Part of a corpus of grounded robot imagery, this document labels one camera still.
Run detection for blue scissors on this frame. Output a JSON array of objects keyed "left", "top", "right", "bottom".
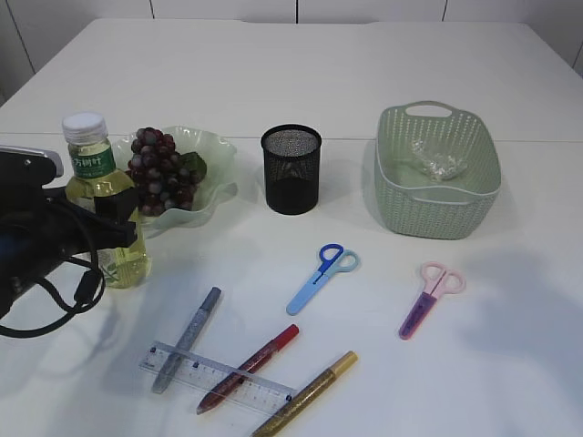
[{"left": 286, "top": 243, "right": 360, "bottom": 316}]

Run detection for green woven plastic basket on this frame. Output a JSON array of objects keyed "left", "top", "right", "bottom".
[{"left": 374, "top": 101, "right": 502, "bottom": 239}]

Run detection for purple artificial grape bunch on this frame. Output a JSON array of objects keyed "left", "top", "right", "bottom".
[{"left": 126, "top": 127, "right": 208, "bottom": 217}]

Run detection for gold glitter pen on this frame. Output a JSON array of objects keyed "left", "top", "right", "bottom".
[{"left": 251, "top": 351, "right": 358, "bottom": 436}]

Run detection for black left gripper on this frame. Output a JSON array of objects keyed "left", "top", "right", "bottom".
[{"left": 1, "top": 187, "right": 138, "bottom": 291}]

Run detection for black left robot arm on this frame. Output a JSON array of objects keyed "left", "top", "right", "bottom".
[{"left": 1, "top": 185, "right": 138, "bottom": 316}]

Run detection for green wavy glass plate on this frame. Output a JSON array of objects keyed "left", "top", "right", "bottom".
[{"left": 142, "top": 126, "right": 237, "bottom": 230}]

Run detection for silver glitter pen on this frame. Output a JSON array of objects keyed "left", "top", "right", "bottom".
[{"left": 151, "top": 287, "right": 222, "bottom": 394}]

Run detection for red glitter pen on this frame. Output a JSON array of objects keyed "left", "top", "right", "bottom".
[{"left": 196, "top": 324, "right": 300, "bottom": 415}]

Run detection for yellow tea bottle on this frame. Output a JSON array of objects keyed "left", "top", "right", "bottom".
[{"left": 62, "top": 112, "right": 150, "bottom": 289}]

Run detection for clear plastic ruler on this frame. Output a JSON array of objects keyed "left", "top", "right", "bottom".
[{"left": 138, "top": 341, "right": 298, "bottom": 414}]

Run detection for black mesh pen holder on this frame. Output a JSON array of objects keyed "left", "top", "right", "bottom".
[{"left": 261, "top": 124, "right": 322, "bottom": 216}]

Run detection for clear plastic sheet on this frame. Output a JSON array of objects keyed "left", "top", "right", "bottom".
[{"left": 410, "top": 139, "right": 467, "bottom": 182}]

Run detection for pink purple scissors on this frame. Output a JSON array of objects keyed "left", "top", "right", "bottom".
[{"left": 398, "top": 261, "right": 466, "bottom": 340}]

